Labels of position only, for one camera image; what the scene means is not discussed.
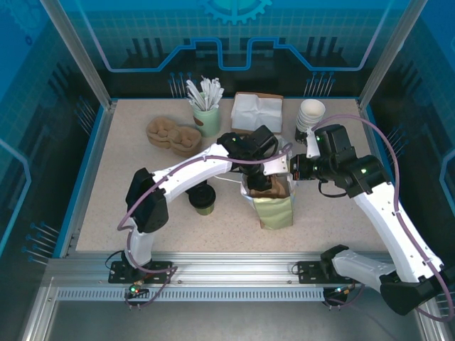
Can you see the brown pulp cup carrier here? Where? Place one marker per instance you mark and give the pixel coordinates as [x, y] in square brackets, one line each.
[279, 188]

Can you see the black plastic cup lid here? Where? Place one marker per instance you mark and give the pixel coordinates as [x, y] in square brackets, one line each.
[200, 195]

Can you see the green and white paper bag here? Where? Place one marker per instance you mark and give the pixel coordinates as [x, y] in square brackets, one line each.
[277, 213]

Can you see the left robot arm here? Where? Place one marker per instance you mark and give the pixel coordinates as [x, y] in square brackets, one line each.
[192, 170]

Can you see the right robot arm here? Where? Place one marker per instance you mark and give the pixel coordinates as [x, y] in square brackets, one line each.
[391, 227]

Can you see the pale green mug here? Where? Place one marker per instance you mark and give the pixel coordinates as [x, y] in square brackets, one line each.
[209, 122]

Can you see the brown cardboard napkin box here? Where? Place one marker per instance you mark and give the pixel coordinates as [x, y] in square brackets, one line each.
[263, 95]

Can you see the white wrapped straw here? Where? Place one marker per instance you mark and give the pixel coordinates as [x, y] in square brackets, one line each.
[214, 90]
[219, 96]
[196, 103]
[195, 94]
[205, 90]

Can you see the stack of paper cups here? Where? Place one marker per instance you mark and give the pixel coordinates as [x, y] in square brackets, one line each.
[313, 110]

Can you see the stack of pulp cup carriers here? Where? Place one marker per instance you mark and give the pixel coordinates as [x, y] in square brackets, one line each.
[170, 138]

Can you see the small LED circuit board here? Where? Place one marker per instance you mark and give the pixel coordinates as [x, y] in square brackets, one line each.
[339, 291]
[134, 289]

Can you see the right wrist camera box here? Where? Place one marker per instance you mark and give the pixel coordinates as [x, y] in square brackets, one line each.
[313, 147]

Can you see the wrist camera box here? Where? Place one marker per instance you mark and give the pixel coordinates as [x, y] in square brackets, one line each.
[313, 147]
[279, 165]

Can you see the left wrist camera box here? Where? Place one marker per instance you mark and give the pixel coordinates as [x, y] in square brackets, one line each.
[279, 165]

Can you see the aluminium frame post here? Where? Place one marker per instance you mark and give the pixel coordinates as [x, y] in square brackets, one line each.
[87, 60]
[385, 60]

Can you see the aluminium table side rail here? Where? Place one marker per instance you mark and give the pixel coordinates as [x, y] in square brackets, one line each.
[90, 177]

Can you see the aluminium outer frame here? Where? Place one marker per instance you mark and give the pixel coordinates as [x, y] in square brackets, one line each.
[40, 312]

